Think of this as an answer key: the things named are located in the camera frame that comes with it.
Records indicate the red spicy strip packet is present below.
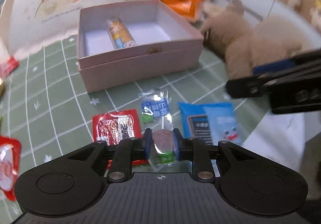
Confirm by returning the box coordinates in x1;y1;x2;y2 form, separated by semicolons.
0;56;19;79

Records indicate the blue white snack bag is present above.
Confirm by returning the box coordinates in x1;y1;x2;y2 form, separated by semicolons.
178;101;243;178

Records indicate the long blue biscuit pack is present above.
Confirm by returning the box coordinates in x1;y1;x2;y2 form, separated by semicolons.
107;18;137;49

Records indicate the large red sausage snack pack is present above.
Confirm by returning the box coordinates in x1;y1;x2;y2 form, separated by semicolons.
0;135;22;202

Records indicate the pink open gift box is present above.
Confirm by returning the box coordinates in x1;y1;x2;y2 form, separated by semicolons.
77;0;203;93

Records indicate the brown plush teddy bear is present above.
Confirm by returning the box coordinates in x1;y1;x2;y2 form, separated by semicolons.
200;0;302;80

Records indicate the red snack packet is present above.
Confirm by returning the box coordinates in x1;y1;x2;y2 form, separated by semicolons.
92;108;150;170

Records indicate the small clear blue candy pack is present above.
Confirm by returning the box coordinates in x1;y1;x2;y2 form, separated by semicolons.
140;88;182;170

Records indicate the green grid tablecloth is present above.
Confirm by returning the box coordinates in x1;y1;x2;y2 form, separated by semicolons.
0;35;267;224

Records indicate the orange snack bag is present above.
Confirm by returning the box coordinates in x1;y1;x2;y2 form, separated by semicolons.
159;0;205;23

